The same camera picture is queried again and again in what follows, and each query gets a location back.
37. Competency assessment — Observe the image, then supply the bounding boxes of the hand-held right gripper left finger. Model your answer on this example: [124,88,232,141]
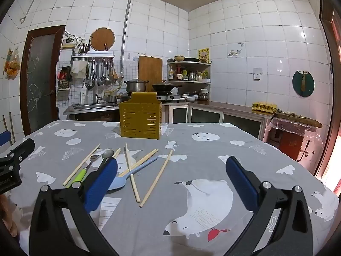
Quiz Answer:
[29,157,119,256]

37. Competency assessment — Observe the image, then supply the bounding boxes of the row of condiment bottles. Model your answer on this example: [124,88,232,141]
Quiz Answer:
[168,65,211,82]

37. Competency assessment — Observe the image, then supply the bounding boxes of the brown door frame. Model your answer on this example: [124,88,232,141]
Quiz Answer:
[319,0,341,195]

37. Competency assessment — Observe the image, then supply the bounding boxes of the brown frosted-glass door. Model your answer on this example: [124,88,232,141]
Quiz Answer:
[20,25,66,136]

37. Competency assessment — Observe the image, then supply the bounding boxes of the knife holder with utensils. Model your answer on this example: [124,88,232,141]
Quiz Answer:
[75,43,90,55]

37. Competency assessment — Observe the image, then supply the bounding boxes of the green round wall board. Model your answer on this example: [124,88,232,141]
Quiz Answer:
[292,70,315,96]

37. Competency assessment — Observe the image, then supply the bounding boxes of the blue chair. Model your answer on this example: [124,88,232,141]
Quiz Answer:
[0,131,12,147]

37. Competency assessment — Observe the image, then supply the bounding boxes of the wall electrical box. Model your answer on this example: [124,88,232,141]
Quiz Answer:
[61,38,76,50]

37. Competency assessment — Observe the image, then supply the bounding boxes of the wall hooks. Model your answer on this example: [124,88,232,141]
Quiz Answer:
[228,42,244,57]

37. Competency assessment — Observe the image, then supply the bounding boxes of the steel kitchen sink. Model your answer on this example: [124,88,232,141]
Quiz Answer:
[63,103,120,116]

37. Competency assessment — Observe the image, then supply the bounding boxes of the red hanging bag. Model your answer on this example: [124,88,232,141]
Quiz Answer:
[58,67,72,90]

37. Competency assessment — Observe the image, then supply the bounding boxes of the rectangular wooden cutting board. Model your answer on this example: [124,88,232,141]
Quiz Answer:
[138,55,163,84]

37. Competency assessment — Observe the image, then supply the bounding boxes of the plastic-covered red cabinet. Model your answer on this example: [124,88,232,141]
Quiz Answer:
[269,119,317,162]

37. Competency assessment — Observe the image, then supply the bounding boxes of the white hanging cloth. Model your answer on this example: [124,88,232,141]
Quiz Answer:
[71,61,88,78]

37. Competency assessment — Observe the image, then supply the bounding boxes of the person's left hand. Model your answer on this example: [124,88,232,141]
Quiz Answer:
[0,193,18,237]

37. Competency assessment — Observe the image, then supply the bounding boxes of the hanging plastic bag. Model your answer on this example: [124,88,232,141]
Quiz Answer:
[3,48,21,80]

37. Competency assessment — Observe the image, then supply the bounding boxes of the yellow egg tray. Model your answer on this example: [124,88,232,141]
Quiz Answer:
[252,102,277,112]

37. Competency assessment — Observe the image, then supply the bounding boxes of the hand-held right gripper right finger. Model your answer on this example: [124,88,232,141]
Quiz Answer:
[226,156,313,256]

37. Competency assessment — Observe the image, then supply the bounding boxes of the yellow plastic utensil holder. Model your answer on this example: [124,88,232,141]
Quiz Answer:
[119,92,162,140]

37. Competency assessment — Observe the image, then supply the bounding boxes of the steel cooking pot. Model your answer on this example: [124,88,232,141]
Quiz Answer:
[123,79,150,93]

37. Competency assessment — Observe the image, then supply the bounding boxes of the steel corner shelf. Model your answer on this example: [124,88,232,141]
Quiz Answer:
[166,60,212,84]

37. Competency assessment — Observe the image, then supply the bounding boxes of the stack of white bowls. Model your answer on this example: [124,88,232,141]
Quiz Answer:
[181,92,199,102]

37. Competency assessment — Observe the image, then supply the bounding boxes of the wooden sticks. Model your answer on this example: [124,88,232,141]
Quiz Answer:
[3,112,16,143]

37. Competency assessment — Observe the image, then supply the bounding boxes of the yellow wall poster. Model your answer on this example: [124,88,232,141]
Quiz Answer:
[198,48,210,64]

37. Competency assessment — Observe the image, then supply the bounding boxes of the steel wall utensil rack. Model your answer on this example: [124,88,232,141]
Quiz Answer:
[71,53,116,62]

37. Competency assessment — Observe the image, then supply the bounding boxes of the thick wooden chopping block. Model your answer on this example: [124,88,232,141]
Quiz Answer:
[274,112,323,128]

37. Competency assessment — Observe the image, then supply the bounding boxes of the row of hanging ladles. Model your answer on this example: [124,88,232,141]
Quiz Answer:
[85,59,119,89]

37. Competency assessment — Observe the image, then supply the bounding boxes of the metal spoon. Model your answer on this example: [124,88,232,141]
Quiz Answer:
[98,149,115,172]

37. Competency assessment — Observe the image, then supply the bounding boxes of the grey bear-print tablecloth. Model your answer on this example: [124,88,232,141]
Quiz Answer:
[0,120,340,256]

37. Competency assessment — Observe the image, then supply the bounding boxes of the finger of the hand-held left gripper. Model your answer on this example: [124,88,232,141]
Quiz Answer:
[7,138,36,163]

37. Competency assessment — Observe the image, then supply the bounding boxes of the steel gas stove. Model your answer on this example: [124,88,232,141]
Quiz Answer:
[156,92,187,103]

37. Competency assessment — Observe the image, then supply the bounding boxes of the kitchen counter cabinet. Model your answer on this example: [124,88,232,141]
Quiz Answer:
[160,100,275,142]

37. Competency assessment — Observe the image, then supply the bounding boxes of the round wooden board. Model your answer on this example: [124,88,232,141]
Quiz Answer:
[89,27,116,52]

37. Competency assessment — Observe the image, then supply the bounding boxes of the black wok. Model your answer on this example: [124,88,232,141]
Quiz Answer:
[152,83,183,92]

